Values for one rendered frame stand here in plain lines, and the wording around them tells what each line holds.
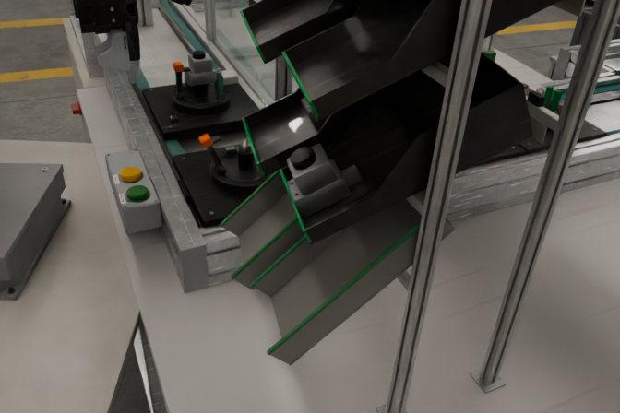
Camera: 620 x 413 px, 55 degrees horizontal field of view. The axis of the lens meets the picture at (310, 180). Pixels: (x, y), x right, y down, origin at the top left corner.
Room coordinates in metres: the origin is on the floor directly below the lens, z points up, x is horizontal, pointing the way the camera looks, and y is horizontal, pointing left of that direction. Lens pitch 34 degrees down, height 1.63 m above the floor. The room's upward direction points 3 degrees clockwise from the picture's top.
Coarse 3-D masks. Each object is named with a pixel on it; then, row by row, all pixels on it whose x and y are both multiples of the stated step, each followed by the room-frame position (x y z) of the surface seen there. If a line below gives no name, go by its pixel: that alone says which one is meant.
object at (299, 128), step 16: (288, 96) 0.80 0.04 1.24; (368, 96) 0.70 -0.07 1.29; (256, 112) 0.79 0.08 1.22; (272, 112) 0.80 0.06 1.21; (288, 112) 0.79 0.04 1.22; (304, 112) 0.78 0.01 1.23; (336, 112) 0.69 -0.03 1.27; (352, 112) 0.70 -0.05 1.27; (256, 128) 0.78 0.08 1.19; (272, 128) 0.77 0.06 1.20; (288, 128) 0.75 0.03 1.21; (304, 128) 0.74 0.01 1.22; (320, 128) 0.73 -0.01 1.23; (336, 128) 0.69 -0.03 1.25; (256, 144) 0.74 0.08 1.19; (272, 144) 0.73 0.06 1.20; (288, 144) 0.72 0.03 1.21; (304, 144) 0.68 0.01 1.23; (256, 160) 0.67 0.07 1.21; (272, 160) 0.67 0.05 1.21
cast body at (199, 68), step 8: (192, 56) 1.30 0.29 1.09; (200, 56) 1.29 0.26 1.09; (208, 56) 1.31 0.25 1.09; (192, 64) 1.29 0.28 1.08; (200, 64) 1.28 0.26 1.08; (208, 64) 1.29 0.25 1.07; (192, 72) 1.28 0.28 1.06; (200, 72) 1.29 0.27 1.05; (208, 72) 1.29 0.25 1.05; (216, 72) 1.32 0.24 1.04; (192, 80) 1.27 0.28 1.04; (200, 80) 1.28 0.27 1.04; (208, 80) 1.29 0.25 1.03
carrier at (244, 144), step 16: (240, 144) 1.00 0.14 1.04; (176, 160) 1.03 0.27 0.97; (192, 160) 1.04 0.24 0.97; (208, 160) 1.04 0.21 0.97; (224, 160) 1.01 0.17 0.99; (240, 160) 0.99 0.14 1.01; (192, 176) 0.98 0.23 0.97; (208, 176) 0.98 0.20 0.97; (224, 176) 0.96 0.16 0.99; (240, 176) 0.96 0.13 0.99; (256, 176) 0.96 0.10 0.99; (192, 192) 0.93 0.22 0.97; (208, 192) 0.93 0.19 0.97; (224, 192) 0.93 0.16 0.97; (240, 192) 0.93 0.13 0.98; (208, 208) 0.88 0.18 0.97; (224, 208) 0.88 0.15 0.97; (208, 224) 0.84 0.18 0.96
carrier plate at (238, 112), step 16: (144, 96) 1.33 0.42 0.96; (160, 96) 1.32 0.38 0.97; (240, 96) 1.35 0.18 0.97; (160, 112) 1.24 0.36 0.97; (176, 112) 1.24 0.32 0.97; (224, 112) 1.25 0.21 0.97; (240, 112) 1.26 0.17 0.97; (160, 128) 1.18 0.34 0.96; (176, 128) 1.17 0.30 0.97; (192, 128) 1.17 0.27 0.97; (208, 128) 1.19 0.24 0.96; (224, 128) 1.21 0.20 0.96
